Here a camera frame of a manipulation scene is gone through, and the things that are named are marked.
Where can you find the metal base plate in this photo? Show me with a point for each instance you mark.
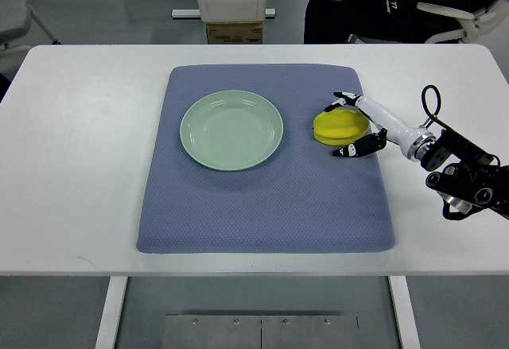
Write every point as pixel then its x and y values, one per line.
pixel 255 331

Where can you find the cardboard box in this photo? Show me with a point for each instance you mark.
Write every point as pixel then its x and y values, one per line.
pixel 250 33

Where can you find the white left table leg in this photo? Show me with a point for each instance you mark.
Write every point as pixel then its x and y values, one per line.
pixel 112 312

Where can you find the blue fabric mat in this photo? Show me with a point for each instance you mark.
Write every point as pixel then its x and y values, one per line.
pixel 302 199

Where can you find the white table leg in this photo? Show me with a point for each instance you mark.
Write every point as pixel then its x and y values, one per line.
pixel 112 312
pixel 404 313

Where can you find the white office chair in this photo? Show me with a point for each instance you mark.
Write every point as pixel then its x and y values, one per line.
pixel 472 25

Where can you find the seated person in black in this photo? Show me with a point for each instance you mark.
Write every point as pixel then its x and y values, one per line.
pixel 335 21

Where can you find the white right table leg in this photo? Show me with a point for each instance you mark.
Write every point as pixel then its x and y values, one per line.
pixel 404 313

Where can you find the yellow starfruit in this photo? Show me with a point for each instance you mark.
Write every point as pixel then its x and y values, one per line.
pixel 340 126

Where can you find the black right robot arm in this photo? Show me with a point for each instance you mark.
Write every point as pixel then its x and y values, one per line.
pixel 467 178

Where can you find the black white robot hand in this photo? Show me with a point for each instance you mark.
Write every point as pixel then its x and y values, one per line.
pixel 413 142

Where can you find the light green plate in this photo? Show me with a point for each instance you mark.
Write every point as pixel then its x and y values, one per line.
pixel 231 130

